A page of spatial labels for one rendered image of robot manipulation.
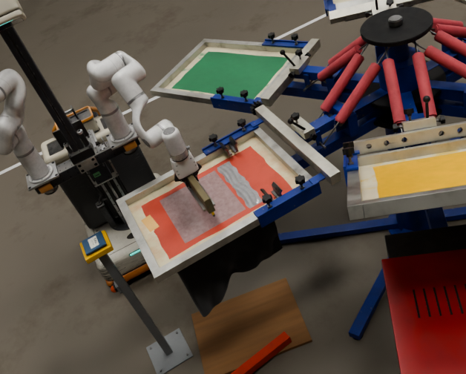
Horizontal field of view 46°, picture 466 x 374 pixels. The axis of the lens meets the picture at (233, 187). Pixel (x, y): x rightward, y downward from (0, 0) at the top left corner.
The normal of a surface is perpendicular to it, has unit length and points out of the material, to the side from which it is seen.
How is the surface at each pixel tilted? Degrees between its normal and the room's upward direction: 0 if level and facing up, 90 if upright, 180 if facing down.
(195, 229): 0
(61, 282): 0
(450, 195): 58
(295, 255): 0
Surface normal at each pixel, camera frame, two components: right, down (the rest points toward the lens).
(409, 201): -0.20, 0.21
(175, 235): -0.28, -0.71
